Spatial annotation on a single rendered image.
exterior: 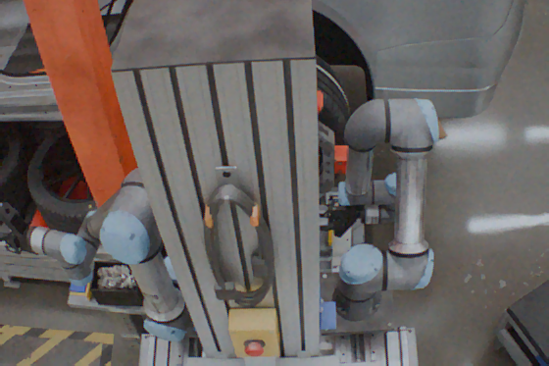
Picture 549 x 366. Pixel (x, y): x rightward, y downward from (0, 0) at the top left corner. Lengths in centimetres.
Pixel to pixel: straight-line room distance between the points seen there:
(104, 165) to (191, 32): 133
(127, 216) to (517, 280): 212
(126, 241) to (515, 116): 287
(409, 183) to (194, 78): 100
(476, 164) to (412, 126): 186
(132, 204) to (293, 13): 69
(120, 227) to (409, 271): 81
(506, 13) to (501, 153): 140
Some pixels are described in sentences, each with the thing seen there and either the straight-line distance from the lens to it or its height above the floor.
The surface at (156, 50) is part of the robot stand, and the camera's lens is 78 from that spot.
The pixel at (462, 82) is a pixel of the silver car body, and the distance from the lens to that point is 245.
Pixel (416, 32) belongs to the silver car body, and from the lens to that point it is 227.
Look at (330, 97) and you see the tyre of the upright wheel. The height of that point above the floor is 105.
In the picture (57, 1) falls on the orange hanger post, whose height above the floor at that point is 169.
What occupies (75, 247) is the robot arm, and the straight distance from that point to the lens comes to 162.
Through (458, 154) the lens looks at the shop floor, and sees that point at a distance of 348.
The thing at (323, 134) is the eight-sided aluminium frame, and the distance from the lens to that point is 209.
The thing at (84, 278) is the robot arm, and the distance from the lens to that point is 174.
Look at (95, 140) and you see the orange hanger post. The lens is 200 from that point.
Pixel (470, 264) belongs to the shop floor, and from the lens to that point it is 304.
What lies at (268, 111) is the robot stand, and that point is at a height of 195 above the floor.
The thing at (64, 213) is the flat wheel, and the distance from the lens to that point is 273.
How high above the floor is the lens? 248
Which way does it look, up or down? 47 degrees down
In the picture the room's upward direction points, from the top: 5 degrees counter-clockwise
